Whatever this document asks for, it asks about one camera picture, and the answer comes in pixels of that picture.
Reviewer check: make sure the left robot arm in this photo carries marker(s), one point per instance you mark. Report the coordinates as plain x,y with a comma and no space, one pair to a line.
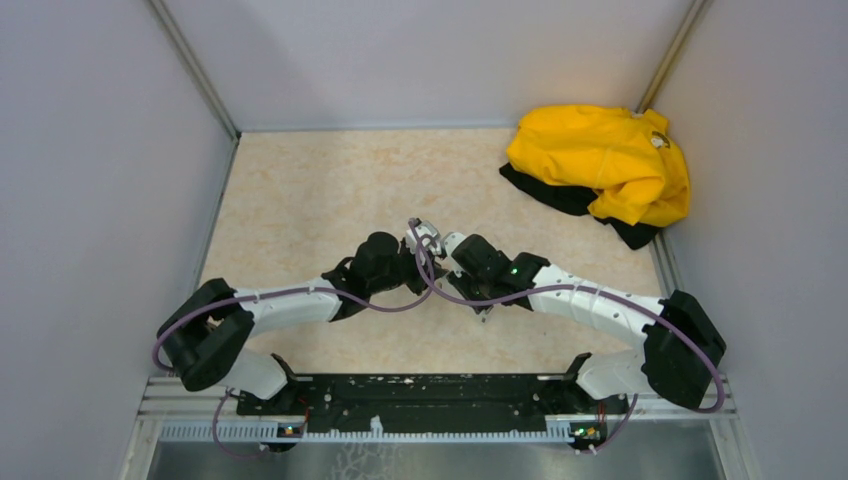
204,342

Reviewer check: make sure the yellow garment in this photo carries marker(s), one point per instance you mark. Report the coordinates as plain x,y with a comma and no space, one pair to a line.
628,159

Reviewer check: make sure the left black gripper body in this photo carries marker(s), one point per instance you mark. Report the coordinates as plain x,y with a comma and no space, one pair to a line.
407,271

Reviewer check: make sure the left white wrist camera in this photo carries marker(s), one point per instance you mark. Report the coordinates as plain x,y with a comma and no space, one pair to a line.
422,233

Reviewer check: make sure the black garment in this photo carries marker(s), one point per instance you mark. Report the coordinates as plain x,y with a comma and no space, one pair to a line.
575,201

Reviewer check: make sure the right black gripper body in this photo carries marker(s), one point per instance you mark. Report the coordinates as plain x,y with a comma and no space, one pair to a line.
476,287

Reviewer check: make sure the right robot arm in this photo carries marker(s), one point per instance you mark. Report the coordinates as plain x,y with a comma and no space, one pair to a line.
673,349

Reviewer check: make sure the aluminium frame rail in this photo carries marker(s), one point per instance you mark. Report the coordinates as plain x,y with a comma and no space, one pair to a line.
212,414

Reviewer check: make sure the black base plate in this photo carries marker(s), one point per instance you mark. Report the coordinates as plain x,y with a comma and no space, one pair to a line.
430,403

